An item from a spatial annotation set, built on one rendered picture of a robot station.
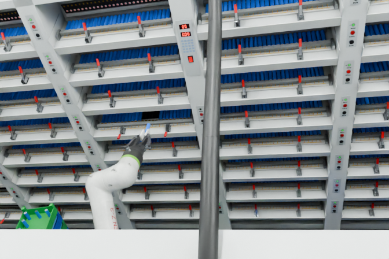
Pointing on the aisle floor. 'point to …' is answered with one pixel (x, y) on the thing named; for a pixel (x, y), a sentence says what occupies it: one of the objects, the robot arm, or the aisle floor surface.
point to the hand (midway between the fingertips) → (144, 134)
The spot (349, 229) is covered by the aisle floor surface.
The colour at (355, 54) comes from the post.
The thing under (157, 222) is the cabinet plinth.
